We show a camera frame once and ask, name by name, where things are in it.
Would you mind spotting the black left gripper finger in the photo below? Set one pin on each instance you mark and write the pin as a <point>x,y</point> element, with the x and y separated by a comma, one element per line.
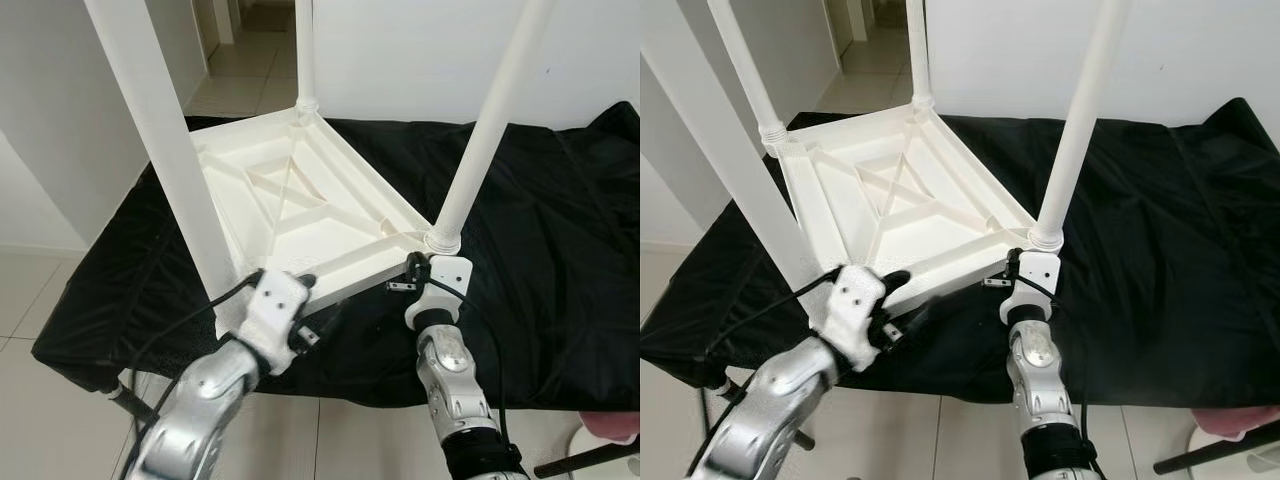
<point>304,282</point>
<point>897,280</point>

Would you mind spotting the white plastic children table top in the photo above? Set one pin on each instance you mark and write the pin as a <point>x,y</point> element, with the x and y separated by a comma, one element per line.
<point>330,235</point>
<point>930,235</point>

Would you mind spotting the white plastic table leg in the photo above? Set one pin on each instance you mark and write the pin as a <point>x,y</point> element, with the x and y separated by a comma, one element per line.
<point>1085,110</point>
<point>745,60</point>
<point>730,170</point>
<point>306,50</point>
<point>918,50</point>
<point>490,120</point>
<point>160,130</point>

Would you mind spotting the black fabric table cover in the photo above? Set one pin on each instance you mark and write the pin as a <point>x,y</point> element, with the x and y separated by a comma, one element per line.
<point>1180,300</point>
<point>560,300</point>

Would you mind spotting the black metal table leg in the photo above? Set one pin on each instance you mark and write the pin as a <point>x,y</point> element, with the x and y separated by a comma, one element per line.
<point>130,400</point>
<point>590,460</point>
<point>725,385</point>
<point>1215,452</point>

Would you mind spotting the pink plastic object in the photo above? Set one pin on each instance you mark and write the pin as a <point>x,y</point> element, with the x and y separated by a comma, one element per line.
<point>1240,420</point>
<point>615,425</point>

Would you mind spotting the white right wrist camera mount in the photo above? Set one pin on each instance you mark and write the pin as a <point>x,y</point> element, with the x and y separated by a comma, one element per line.
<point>1040,268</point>
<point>445,272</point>

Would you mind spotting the white door frame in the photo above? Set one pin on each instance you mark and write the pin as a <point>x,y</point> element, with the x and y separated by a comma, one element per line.
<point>225,20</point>
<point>850,18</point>

